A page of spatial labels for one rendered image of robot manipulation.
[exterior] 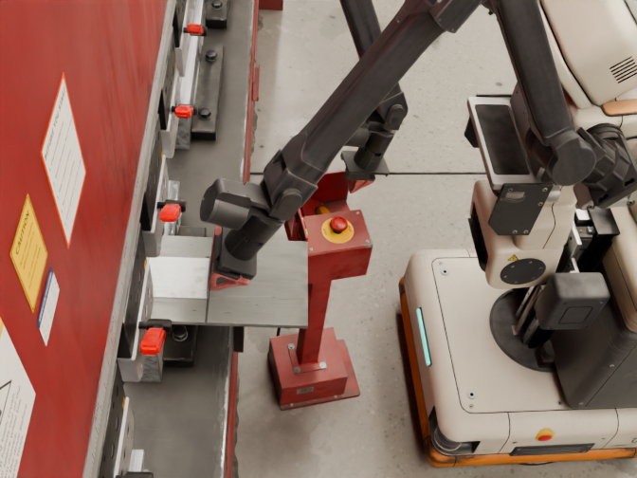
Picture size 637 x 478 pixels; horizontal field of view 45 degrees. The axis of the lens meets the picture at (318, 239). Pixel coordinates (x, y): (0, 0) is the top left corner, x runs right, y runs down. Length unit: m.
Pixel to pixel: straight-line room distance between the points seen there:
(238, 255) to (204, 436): 0.32
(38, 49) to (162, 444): 0.90
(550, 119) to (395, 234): 1.54
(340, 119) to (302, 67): 2.20
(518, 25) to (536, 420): 1.27
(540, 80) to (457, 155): 1.87
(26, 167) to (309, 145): 0.65
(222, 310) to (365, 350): 1.19
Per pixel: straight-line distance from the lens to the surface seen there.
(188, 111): 1.17
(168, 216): 1.03
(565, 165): 1.29
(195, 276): 1.35
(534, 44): 1.17
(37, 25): 0.56
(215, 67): 1.88
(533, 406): 2.17
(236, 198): 1.16
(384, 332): 2.50
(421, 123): 3.14
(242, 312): 1.31
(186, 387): 1.39
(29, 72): 0.54
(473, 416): 2.10
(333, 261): 1.71
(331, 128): 1.12
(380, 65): 1.08
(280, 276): 1.36
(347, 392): 2.37
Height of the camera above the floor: 2.11
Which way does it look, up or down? 52 degrees down
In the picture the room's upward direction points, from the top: 8 degrees clockwise
